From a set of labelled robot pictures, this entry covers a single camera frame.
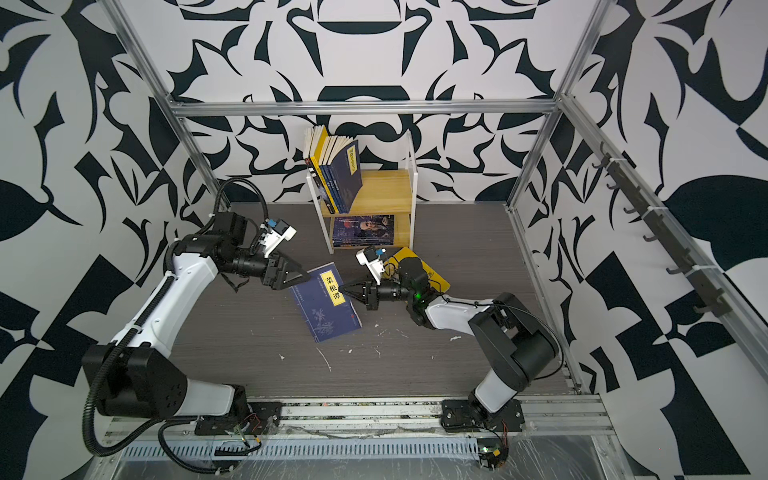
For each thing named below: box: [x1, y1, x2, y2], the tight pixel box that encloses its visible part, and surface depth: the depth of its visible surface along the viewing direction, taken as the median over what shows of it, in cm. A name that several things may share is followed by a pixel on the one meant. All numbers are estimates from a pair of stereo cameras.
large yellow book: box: [310, 125, 339, 214], surface depth 81 cm
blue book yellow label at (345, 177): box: [328, 140, 363, 214], surface depth 86 cm
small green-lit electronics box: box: [477, 438, 509, 469], surface depth 73 cm
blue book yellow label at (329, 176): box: [323, 165, 345, 214], surface depth 83 cm
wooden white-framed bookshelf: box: [306, 130, 418, 255], surface depth 104 cm
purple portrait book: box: [333, 215, 394, 247], surface depth 104 cm
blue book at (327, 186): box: [319, 164, 337, 214], surface depth 83 cm
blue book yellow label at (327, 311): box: [290, 261, 363, 344], surface depth 77 cm
